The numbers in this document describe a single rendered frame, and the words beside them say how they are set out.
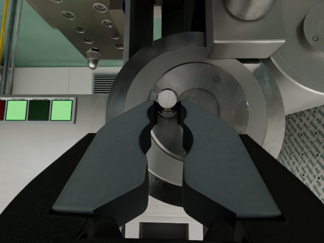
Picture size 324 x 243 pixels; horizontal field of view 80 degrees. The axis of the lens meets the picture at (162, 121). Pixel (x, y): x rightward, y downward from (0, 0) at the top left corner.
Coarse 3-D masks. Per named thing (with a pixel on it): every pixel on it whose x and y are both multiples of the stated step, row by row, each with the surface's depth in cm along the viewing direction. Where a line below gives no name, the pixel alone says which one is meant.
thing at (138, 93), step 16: (176, 48) 16; (192, 48) 16; (160, 64) 16; (176, 64) 16; (224, 64) 16; (240, 64) 16; (144, 80) 16; (240, 80) 16; (128, 96) 16; (144, 96) 16; (256, 96) 15; (256, 112) 15; (256, 128) 15; (160, 160) 15; (176, 160) 15; (160, 176) 15; (176, 176) 15
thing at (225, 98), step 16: (192, 64) 14; (208, 64) 14; (160, 80) 14; (176, 80) 14; (192, 80) 14; (208, 80) 14; (224, 80) 14; (192, 96) 15; (208, 96) 15; (224, 96) 14; (240, 96) 14; (176, 112) 14; (224, 112) 14; (240, 112) 14; (160, 128) 14; (176, 128) 14; (240, 128) 14; (160, 144) 14; (176, 144) 14
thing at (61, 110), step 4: (56, 104) 50; (60, 104) 50; (64, 104) 50; (68, 104) 50; (52, 108) 50; (56, 108) 50; (60, 108) 50; (64, 108) 50; (68, 108) 50; (52, 112) 50; (56, 112) 50; (60, 112) 50; (64, 112) 50; (68, 112) 50; (52, 116) 50; (56, 116) 50; (60, 116) 50; (64, 116) 50; (68, 116) 50
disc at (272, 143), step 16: (192, 32) 17; (144, 48) 17; (160, 48) 17; (128, 64) 17; (144, 64) 17; (256, 64) 16; (128, 80) 17; (256, 80) 16; (272, 80) 16; (112, 96) 17; (272, 96) 16; (112, 112) 16; (272, 112) 16; (272, 128) 16; (272, 144) 15; (160, 192) 15; (176, 192) 15
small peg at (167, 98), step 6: (162, 90) 12; (168, 90) 11; (156, 96) 12; (162, 96) 11; (168, 96) 11; (174, 96) 11; (156, 102) 12; (162, 102) 11; (168, 102) 11; (174, 102) 11; (162, 108) 11; (168, 108) 11; (174, 108) 11; (162, 114) 13; (168, 114) 13; (174, 114) 14
